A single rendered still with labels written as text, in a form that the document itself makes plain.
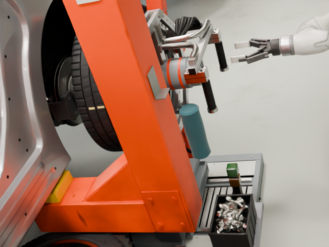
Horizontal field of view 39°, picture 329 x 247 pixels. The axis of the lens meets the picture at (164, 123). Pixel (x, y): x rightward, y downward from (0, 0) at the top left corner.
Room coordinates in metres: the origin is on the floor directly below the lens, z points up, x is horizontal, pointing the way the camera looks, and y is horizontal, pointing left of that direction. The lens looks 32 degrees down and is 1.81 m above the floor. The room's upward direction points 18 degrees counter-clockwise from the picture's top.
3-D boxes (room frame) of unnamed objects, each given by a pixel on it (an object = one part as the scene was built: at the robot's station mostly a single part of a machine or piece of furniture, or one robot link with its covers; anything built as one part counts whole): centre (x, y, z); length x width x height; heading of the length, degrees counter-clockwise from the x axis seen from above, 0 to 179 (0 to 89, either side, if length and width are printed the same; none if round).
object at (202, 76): (1.67, -0.18, 0.93); 0.09 x 0.05 x 0.05; 66
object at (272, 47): (1.87, -0.55, 0.83); 0.09 x 0.08 x 0.07; 66
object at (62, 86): (2.04, 0.33, 0.85); 0.32 x 0.08 x 0.32; 156
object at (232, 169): (1.38, -0.19, 0.64); 0.04 x 0.04 x 0.04; 66
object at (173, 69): (1.88, -0.13, 0.85); 0.21 x 0.14 x 0.14; 66
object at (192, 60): (1.77, -0.14, 1.03); 0.19 x 0.18 x 0.11; 66
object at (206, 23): (1.95, -0.22, 1.03); 0.19 x 0.18 x 0.11; 66
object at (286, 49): (1.84, -0.62, 0.83); 0.09 x 0.06 x 0.09; 156
